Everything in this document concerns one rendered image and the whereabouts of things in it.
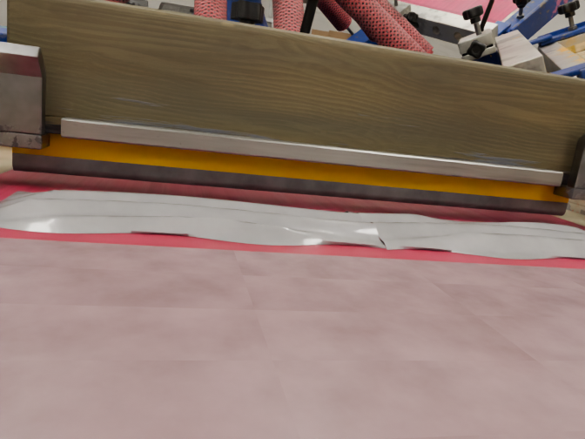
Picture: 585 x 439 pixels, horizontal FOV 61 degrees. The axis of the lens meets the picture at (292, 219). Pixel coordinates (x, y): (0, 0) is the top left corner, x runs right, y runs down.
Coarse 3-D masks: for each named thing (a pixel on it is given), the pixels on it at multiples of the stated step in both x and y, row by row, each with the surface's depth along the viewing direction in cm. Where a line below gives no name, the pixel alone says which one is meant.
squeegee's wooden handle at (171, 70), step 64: (64, 0) 27; (64, 64) 27; (128, 64) 28; (192, 64) 29; (256, 64) 29; (320, 64) 30; (384, 64) 31; (448, 64) 32; (192, 128) 29; (256, 128) 30; (320, 128) 31; (384, 128) 32; (448, 128) 33; (512, 128) 34; (576, 128) 35
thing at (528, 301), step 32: (576, 224) 39; (416, 256) 23; (448, 256) 24; (480, 256) 25; (448, 288) 19; (480, 288) 20; (512, 288) 20; (544, 288) 21; (576, 288) 21; (512, 320) 17; (544, 320) 17; (576, 320) 17; (544, 352) 14; (576, 352) 15; (576, 384) 13
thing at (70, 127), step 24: (72, 120) 27; (96, 120) 28; (144, 144) 28; (168, 144) 28; (192, 144) 28; (216, 144) 29; (240, 144) 29; (264, 144) 29; (288, 144) 30; (312, 144) 31; (384, 168) 31; (408, 168) 32; (432, 168) 32; (456, 168) 32; (480, 168) 33; (504, 168) 33; (528, 168) 34
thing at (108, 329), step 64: (0, 192) 26; (192, 192) 32; (256, 192) 35; (0, 256) 17; (64, 256) 17; (128, 256) 18; (192, 256) 19; (256, 256) 20; (320, 256) 21; (384, 256) 23; (0, 320) 12; (64, 320) 13; (128, 320) 13; (192, 320) 14; (256, 320) 14; (320, 320) 15; (384, 320) 15; (448, 320) 16; (0, 384) 10; (64, 384) 10; (128, 384) 10; (192, 384) 11; (256, 384) 11; (320, 384) 11; (384, 384) 12; (448, 384) 12; (512, 384) 12
